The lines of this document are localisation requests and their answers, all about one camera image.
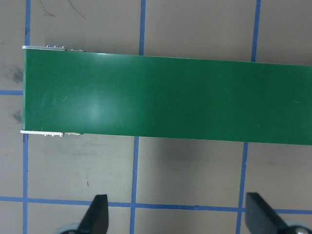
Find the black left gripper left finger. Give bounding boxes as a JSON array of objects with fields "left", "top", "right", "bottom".
[{"left": 77, "top": 195, "right": 108, "bottom": 234}]

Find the green conveyor belt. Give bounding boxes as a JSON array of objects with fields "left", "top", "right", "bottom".
[{"left": 22, "top": 46, "right": 312, "bottom": 145}]

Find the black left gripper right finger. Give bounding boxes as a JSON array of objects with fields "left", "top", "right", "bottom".
[{"left": 245, "top": 193, "right": 288, "bottom": 234}]

